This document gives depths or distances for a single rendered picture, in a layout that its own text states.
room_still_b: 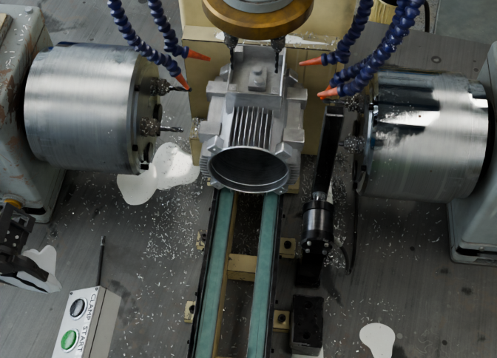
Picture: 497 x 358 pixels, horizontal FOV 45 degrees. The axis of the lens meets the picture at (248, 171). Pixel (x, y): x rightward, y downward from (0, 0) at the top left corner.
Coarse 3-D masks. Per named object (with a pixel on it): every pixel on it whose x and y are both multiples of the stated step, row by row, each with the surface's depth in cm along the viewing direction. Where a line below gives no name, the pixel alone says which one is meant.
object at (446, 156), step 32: (352, 96) 115; (384, 96) 104; (416, 96) 104; (448, 96) 103; (480, 96) 105; (384, 128) 102; (416, 128) 102; (448, 128) 102; (480, 128) 103; (384, 160) 104; (416, 160) 103; (448, 160) 103; (480, 160) 103; (384, 192) 110; (416, 192) 108; (448, 192) 107
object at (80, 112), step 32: (32, 64) 109; (64, 64) 108; (96, 64) 108; (128, 64) 108; (32, 96) 107; (64, 96) 106; (96, 96) 105; (128, 96) 105; (32, 128) 109; (64, 128) 107; (96, 128) 106; (128, 128) 106; (64, 160) 112; (96, 160) 111; (128, 160) 110
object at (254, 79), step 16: (256, 48) 113; (272, 48) 113; (240, 64) 114; (256, 64) 114; (272, 64) 114; (240, 80) 112; (256, 80) 109; (272, 80) 112; (240, 96) 107; (256, 96) 107; (272, 96) 106
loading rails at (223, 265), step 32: (224, 192) 122; (288, 192) 135; (224, 224) 118; (224, 256) 114; (256, 256) 122; (288, 256) 126; (224, 288) 119; (256, 288) 110; (192, 320) 106; (256, 320) 107; (288, 320) 117; (192, 352) 103; (256, 352) 104
